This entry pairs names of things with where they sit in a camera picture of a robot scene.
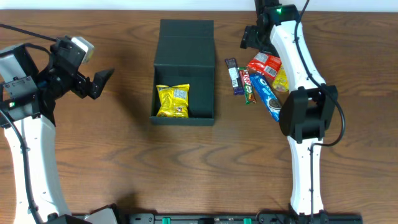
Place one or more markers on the red KitKat bar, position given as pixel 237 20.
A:
pixel 247 86

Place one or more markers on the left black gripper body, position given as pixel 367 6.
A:
pixel 80 84

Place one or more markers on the yellow snack bag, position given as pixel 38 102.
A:
pixel 173 101

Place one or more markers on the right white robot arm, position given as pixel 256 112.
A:
pixel 307 112

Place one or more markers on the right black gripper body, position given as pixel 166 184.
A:
pixel 249 38

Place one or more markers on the dark purple chocolate bar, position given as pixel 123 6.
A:
pixel 237 85

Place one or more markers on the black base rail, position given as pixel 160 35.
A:
pixel 262 218

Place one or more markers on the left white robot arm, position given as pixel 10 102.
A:
pixel 34 78

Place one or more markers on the yellow plastic jar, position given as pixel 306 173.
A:
pixel 280 82

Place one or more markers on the red snack bag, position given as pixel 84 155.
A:
pixel 265 64

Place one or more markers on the blue Oreo cookie pack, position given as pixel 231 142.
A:
pixel 267 96

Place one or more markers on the black box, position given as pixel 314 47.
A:
pixel 186 55

